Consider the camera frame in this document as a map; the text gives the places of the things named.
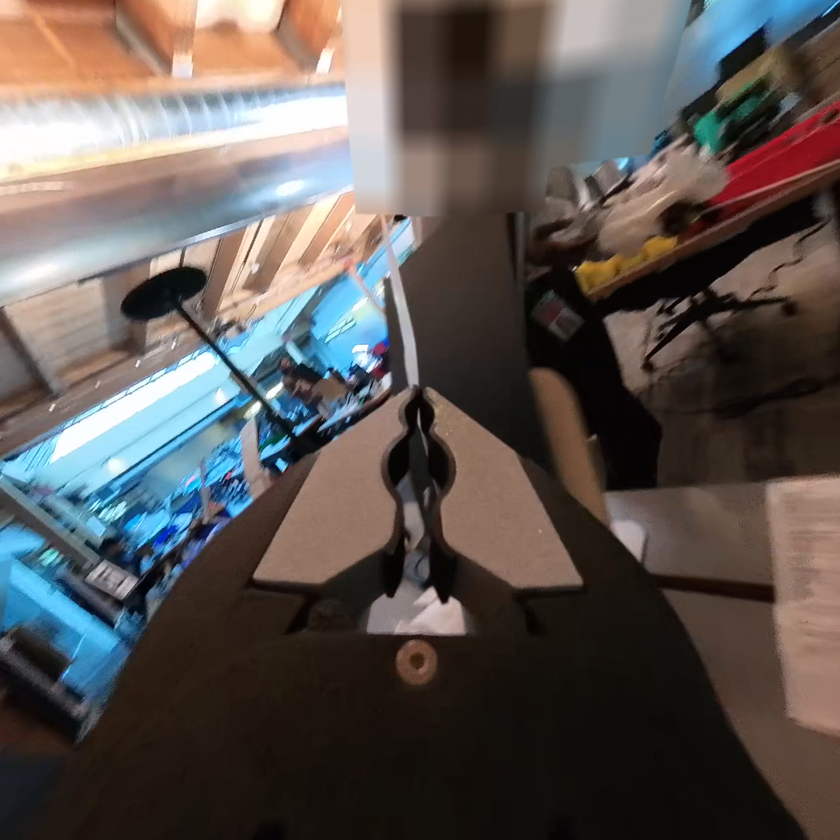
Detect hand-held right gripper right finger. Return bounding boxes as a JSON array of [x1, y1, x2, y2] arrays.
[[422, 386, 585, 631]]

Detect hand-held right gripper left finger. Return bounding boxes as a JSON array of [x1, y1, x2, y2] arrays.
[[251, 386, 421, 631]]

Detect beige chair back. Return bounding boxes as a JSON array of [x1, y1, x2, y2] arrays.
[[528, 367, 608, 526]]

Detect dark grey column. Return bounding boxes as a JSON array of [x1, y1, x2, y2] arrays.
[[397, 213, 529, 460]]

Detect yellow objects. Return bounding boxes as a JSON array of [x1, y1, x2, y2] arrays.
[[576, 235, 677, 293]]

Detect black disc on pole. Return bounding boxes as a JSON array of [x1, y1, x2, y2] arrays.
[[120, 266, 316, 457]]

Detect black office chair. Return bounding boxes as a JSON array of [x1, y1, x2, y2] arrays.
[[640, 285, 798, 375]]

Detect white printed paper sheet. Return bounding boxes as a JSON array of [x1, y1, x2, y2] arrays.
[[766, 478, 840, 737]]

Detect wooden table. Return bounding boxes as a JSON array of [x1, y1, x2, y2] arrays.
[[577, 174, 840, 304]]

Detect red cloth on table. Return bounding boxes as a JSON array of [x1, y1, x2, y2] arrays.
[[722, 101, 840, 207]]

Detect green object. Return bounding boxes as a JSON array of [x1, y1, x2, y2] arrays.
[[696, 79, 775, 152]]

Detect silver ventilation duct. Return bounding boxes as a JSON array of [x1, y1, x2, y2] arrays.
[[0, 82, 352, 306]]

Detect coiled black cable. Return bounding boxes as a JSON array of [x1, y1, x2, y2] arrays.
[[755, 220, 829, 299]]

